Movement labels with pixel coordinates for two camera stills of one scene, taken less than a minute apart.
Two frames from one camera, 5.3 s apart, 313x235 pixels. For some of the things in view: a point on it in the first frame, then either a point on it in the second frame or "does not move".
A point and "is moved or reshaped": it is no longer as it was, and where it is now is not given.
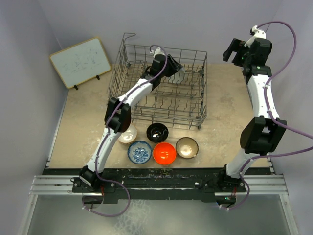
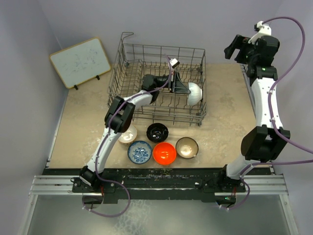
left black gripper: (174, 66) to (176, 85)
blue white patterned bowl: (139, 152) does not move
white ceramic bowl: (178, 77) is moved or reshaped
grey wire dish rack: (183, 104) does not move
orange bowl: (164, 153) does not move
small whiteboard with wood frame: (81, 62) does not move
